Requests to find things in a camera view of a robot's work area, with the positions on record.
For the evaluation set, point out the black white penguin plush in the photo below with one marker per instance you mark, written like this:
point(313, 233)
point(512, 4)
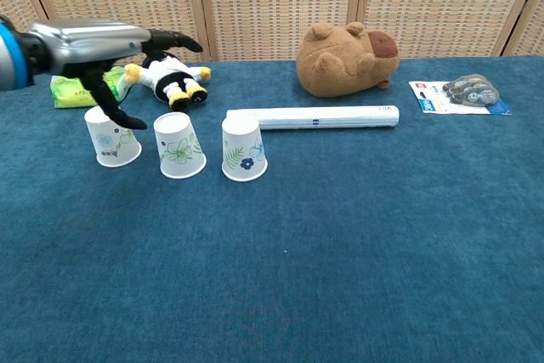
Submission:
point(170, 72)

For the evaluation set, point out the white floral paper cup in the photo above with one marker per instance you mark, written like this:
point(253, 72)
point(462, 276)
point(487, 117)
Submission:
point(110, 146)
point(178, 150)
point(242, 150)

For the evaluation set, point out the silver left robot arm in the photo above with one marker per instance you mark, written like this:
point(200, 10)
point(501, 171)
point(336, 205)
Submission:
point(6, 69)

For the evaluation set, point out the green crumpled bag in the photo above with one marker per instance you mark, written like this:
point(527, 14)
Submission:
point(68, 93)

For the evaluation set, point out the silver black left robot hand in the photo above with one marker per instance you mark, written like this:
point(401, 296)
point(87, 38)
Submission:
point(85, 46)

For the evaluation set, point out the correction tape blister pack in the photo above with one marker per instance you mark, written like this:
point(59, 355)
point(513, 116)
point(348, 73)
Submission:
point(433, 97)

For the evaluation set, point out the brown capybara plush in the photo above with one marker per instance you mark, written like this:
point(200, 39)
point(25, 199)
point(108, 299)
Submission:
point(340, 65)

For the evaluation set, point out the white long tube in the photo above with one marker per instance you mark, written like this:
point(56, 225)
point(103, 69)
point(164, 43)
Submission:
point(319, 118)

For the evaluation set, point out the blue felt covered table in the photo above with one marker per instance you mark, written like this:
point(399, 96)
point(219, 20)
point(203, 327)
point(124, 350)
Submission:
point(297, 252)

